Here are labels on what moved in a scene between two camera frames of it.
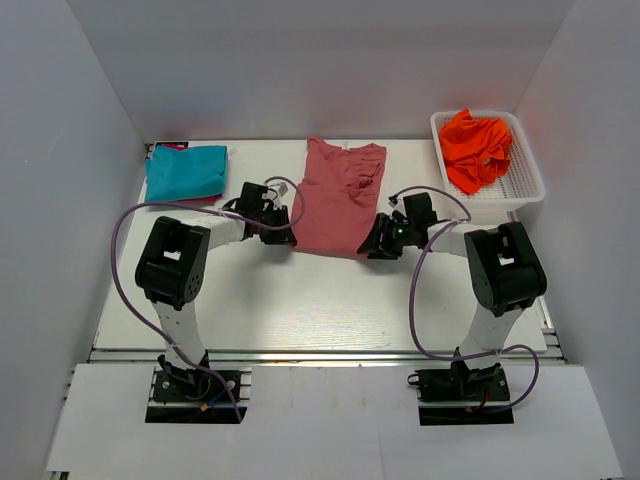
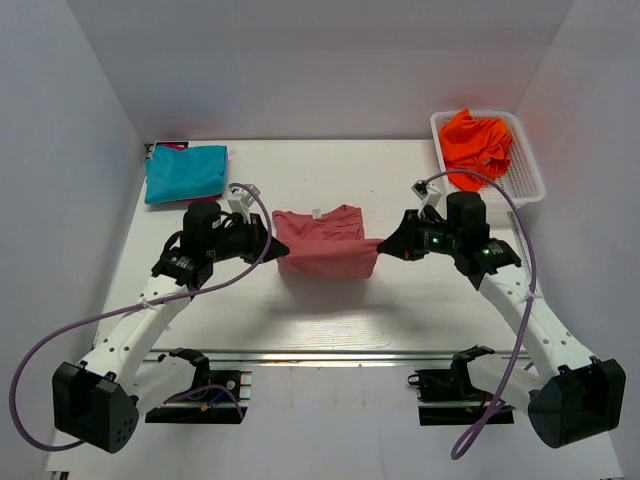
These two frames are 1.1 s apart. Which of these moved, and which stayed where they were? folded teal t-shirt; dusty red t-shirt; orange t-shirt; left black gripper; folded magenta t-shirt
Moved: dusty red t-shirt; left black gripper
Stayed: orange t-shirt; folded teal t-shirt; folded magenta t-shirt
